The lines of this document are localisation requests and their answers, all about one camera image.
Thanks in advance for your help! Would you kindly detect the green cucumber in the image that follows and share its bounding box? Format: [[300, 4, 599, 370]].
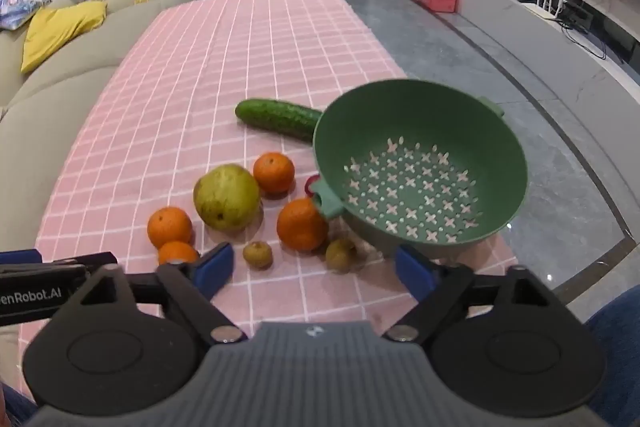
[[235, 99, 325, 142]]

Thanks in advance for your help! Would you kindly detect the white router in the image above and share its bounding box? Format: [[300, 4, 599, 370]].
[[522, 0, 571, 20]]

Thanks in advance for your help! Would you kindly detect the pink checked tablecloth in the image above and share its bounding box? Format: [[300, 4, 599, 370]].
[[17, 0, 521, 358]]

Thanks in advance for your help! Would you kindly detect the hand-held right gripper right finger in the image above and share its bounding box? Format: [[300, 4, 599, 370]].
[[381, 245, 568, 343]]

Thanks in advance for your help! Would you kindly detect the orange tangerine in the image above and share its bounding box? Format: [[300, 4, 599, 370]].
[[147, 207, 193, 249], [253, 152, 296, 194], [158, 241, 201, 266], [276, 198, 330, 252]]

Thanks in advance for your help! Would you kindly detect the beige sofa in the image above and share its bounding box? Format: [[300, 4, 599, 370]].
[[0, 0, 197, 383]]

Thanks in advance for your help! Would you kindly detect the yellow cushion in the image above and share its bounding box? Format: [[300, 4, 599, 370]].
[[21, 1, 107, 74]]

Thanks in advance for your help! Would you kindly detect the green pear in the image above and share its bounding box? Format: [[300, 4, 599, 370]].
[[193, 164, 263, 231]]

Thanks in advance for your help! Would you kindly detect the grey television cabinet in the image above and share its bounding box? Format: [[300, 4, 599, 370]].
[[400, 0, 640, 85]]

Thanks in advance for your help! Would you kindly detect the person's left leg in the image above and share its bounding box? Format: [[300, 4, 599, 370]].
[[0, 382, 37, 427]]

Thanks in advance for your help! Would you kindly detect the small brown kiwi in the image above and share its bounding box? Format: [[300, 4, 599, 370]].
[[325, 238, 359, 272], [243, 240, 274, 270]]

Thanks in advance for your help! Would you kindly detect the green plastic colander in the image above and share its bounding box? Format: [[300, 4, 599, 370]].
[[311, 79, 529, 259]]

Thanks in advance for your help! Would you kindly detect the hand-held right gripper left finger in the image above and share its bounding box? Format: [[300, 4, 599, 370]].
[[75, 242, 249, 345]]

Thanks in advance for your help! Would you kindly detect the colourful magazine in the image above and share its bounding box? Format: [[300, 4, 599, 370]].
[[0, 0, 51, 30]]

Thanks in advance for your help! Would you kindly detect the person's leg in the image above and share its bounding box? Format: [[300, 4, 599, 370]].
[[582, 284, 640, 427], [0, 382, 37, 427]]

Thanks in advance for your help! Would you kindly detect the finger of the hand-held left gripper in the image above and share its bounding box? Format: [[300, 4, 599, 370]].
[[42, 252, 119, 278]]

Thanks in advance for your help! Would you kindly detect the person's right leg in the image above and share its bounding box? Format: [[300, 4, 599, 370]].
[[582, 284, 640, 427]]

